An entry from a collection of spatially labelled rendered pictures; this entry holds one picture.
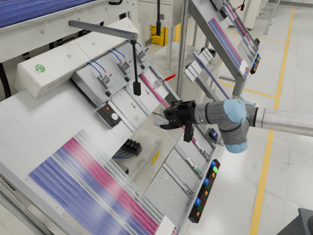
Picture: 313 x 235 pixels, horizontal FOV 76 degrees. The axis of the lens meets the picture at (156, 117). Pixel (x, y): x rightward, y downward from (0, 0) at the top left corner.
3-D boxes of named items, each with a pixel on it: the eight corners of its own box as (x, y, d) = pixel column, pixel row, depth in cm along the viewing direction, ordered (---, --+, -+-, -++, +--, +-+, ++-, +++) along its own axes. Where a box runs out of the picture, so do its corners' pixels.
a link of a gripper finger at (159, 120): (149, 113, 83) (167, 110, 77) (155, 124, 85) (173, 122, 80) (145, 117, 81) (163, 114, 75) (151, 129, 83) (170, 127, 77)
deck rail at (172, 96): (207, 148, 109) (217, 146, 105) (206, 150, 108) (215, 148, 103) (121, 40, 95) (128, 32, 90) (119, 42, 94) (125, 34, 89)
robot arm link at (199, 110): (216, 115, 72) (208, 129, 67) (204, 116, 75) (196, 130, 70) (209, 98, 69) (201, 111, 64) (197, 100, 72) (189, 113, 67)
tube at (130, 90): (197, 169, 91) (199, 169, 91) (196, 172, 90) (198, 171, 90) (124, 83, 81) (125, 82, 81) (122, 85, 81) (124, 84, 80)
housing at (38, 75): (124, 50, 95) (140, 32, 85) (32, 106, 63) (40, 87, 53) (112, 36, 94) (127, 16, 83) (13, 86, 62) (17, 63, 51)
